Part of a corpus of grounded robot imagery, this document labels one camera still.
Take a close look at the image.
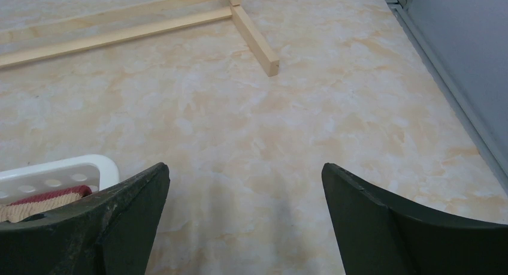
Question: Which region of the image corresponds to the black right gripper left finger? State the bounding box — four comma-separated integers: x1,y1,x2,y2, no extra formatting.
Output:
1,163,170,274

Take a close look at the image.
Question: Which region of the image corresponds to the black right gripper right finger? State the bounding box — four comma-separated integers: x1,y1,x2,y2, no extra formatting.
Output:
322,163,507,274

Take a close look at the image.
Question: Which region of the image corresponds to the striped beige maroon sock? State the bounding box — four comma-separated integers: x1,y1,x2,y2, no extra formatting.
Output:
1,185,92,223

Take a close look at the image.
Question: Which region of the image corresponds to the white plastic basket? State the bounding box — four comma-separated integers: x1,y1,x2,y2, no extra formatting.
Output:
1,155,120,204

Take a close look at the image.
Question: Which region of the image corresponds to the wooden drying rack frame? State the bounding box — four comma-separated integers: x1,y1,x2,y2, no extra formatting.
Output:
1,0,279,77

